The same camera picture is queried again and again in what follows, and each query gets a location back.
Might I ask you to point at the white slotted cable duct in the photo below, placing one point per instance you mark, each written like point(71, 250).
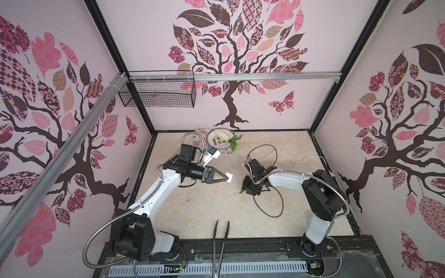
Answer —
point(205, 269)

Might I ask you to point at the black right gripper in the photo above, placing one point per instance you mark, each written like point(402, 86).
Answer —
point(250, 183)

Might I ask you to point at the floral rectangular tray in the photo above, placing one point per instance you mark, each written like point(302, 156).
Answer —
point(203, 133)

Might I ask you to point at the toy bok choy vegetable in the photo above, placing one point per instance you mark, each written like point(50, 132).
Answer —
point(221, 140)

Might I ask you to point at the aluminium crossbar rail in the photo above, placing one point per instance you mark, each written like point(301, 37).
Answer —
point(239, 77)

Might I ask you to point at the black wire basket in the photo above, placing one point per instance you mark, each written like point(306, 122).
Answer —
point(165, 89)

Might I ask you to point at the aluminium side rail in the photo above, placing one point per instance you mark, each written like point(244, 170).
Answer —
point(20, 215)

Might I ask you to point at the floral ceramic plate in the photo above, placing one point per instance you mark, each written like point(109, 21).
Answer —
point(210, 135)

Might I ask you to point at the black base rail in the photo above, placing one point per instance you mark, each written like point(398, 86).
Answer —
point(291, 247)

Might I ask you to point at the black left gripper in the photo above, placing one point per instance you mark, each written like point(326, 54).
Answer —
point(210, 179)

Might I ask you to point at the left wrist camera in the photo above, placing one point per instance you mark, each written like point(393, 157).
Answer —
point(210, 153)

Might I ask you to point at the pink power strip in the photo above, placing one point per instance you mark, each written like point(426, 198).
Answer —
point(244, 169)

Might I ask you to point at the small silver mp3 player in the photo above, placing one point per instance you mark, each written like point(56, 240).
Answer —
point(229, 177)

